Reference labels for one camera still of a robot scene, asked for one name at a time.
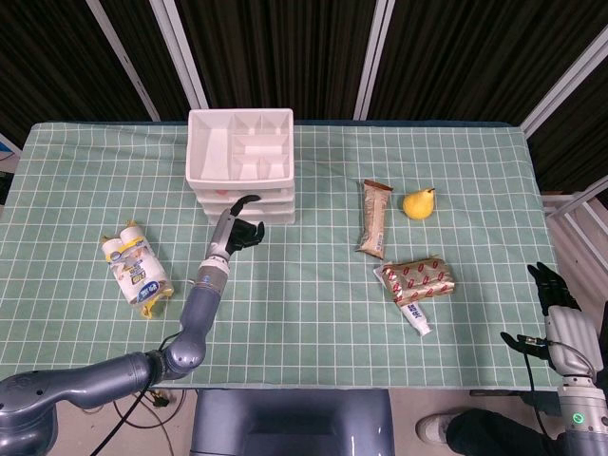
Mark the yellow black plug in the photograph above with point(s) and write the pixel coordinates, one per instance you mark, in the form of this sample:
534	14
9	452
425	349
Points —
161	398

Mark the black trouser leg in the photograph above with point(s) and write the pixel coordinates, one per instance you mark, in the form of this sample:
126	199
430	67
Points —
499	434

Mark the white metal frame post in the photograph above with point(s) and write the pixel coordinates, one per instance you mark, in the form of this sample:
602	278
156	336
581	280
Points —
560	92
373	59
122	59
183	54

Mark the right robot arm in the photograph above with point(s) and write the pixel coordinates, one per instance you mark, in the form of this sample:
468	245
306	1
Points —
577	427

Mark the green checked tablecloth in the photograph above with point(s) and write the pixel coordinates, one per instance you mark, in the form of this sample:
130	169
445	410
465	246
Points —
304	309

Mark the blue-grey robot torso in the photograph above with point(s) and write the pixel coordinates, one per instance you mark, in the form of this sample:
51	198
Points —
290	423

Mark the gold red snack package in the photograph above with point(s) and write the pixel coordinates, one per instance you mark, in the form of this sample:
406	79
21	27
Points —
420	280

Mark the white toothpaste tube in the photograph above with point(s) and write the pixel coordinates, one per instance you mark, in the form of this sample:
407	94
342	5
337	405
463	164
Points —
417	318

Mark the white yellow bottle pack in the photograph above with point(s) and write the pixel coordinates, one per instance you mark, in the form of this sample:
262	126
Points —
135	271

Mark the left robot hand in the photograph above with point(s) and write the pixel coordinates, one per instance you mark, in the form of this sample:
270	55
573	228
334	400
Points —
223	235

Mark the black pleated curtain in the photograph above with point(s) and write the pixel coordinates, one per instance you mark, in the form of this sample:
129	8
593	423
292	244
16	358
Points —
285	47

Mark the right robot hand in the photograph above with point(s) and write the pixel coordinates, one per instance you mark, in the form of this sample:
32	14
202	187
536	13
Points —
572	337

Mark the white plastic drawer organizer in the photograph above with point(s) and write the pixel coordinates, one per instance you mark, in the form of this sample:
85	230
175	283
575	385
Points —
214	147

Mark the white shoe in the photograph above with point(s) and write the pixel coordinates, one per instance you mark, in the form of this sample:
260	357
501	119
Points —
434	427

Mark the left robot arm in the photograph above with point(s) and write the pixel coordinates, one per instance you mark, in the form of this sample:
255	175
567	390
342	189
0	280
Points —
195	313

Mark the yellow pear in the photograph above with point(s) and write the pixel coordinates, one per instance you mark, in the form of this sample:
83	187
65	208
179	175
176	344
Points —
418	205

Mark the brown snack bar wrapper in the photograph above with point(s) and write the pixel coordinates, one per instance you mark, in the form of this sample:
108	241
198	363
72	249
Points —
374	221

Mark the white metal rack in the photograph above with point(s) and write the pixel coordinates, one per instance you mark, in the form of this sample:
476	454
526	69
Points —
577	223

